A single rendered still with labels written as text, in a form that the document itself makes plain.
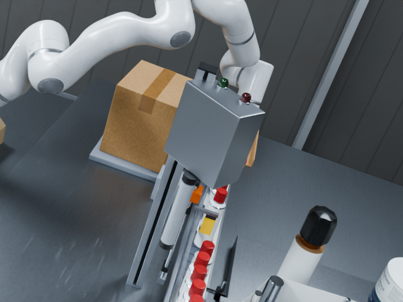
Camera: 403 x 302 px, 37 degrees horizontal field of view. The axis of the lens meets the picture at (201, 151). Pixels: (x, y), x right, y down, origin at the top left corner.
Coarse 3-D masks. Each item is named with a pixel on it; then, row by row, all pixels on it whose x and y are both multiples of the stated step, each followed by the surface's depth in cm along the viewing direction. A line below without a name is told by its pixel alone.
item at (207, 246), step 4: (208, 240) 154; (204, 244) 152; (208, 244) 152; (212, 244) 153; (200, 248) 153; (204, 248) 151; (208, 248) 151; (212, 248) 151; (196, 252) 155; (208, 252) 152; (212, 252) 153; (196, 256) 153; (192, 260) 155; (212, 260) 154; (208, 264) 153; (208, 268) 154
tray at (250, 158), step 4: (256, 136) 272; (256, 140) 265; (252, 144) 267; (256, 144) 260; (252, 148) 264; (252, 152) 261; (248, 156) 256; (252, 156) 255; (248, 160) 253; (252, 160) 250; (248, 164) 250
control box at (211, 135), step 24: (192, 96) 135; (216, 96) 132; (240, 96) 137; (192, 120) 136; (216, 120) 131; (240, 120) 127; (168, 144) 142; (192, 144) 137; (216, 144) 132; (240, 144) 133; (192, 168) 138; (216, 168) 134; (240, 168) 139
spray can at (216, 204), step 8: (216, 192) 176; (224, 192) 176; (216, 200) 176; (224, 200) 177; (208, 208) 178; (216, 208) 176; (224, 208) 178; (200, 224) 182; (216, 224) 180; (200, 232) 182; (200, 240) 182
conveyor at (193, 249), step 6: (204, 198) 209; (198, 204) 204; (198, 222) 195; (186, 246) 183; (192, 246) 184; (192, 252) 181; (192, 258) 179; (180, 264) 175; (186, 264) 175; (186, 270) 173
